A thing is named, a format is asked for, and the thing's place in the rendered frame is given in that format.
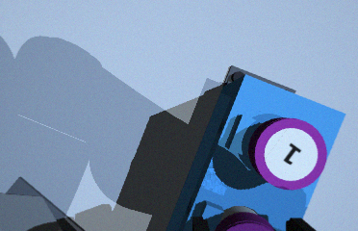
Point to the blue tube rack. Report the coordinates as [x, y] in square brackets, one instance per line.
[221, 175]

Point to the purple screw cap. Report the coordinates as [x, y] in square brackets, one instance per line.
[244, 221]
[289, 153]

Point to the light grey button panel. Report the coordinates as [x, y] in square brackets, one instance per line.
[31, 211]

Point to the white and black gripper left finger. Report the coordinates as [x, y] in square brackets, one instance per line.
[199, 224]

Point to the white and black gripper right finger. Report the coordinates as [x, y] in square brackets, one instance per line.
[298, 224]

